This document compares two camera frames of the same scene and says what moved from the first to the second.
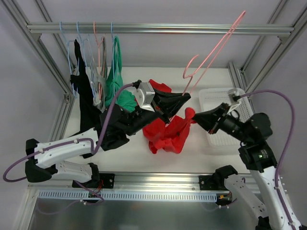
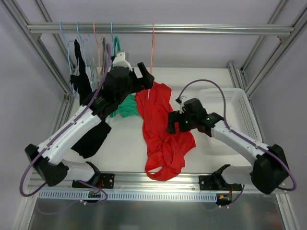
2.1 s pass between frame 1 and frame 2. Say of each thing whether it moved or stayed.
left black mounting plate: stayed
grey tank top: stayed
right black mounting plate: stayed
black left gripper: moved
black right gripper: moved
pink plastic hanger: moved
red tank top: moved
